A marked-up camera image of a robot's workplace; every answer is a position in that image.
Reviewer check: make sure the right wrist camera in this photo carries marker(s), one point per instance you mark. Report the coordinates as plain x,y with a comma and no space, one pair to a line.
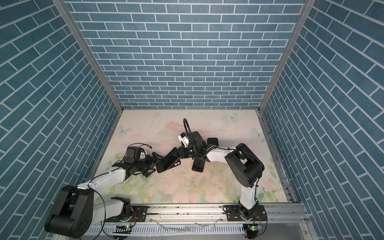
186,140

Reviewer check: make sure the black phone case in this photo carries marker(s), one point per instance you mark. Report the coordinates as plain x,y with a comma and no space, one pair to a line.
213,141
171,160

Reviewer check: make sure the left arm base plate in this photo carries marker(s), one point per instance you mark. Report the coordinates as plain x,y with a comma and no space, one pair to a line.
138,214

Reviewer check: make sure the black phone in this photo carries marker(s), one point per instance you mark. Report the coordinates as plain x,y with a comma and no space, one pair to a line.
198,165

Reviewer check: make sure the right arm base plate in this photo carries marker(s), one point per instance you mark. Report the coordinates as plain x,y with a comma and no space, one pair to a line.
236,213

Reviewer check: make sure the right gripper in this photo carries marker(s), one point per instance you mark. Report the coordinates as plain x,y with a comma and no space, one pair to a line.
182,153

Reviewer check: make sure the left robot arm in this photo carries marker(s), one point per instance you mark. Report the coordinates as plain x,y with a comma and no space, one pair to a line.
77,208

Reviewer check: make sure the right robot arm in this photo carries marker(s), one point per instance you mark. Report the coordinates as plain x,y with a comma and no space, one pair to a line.
244,164

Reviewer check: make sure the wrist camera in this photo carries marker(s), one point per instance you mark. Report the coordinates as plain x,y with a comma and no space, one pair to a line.
134,155
186,140

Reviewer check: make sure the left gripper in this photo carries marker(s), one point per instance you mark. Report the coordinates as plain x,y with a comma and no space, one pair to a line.
152,163

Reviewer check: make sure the white slotted cable duct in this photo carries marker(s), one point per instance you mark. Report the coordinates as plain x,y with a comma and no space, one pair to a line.
152,230

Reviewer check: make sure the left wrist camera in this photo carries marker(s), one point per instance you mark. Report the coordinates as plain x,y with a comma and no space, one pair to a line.
134,155

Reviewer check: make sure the aluminium front rail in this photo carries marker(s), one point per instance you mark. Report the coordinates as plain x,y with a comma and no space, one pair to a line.
178,214

